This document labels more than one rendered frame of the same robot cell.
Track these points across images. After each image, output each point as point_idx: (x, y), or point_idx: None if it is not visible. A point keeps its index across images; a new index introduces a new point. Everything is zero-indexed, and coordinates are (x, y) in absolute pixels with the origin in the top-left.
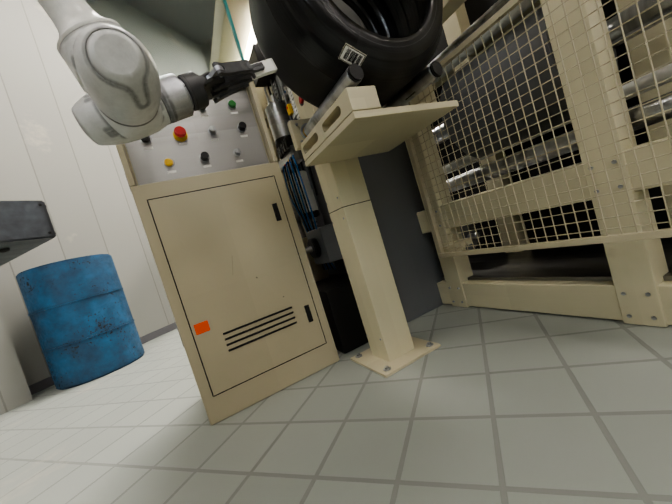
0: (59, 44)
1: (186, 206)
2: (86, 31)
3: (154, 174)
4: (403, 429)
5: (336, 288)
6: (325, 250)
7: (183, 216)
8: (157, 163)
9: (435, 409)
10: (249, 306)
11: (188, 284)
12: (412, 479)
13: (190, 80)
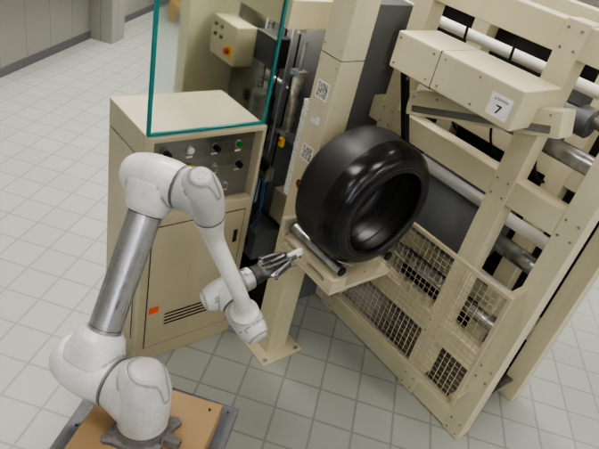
0: (236, 322)
1: (176, 232)
2: (255, 334)
3: None
4: (269, 412)
5: None
6: (251, 250)
7: (171, 240)
8: None
9: (287, 404)
10: (187, 297)
11: (156, 284)
12: (271, 440)
13: (260, 280)
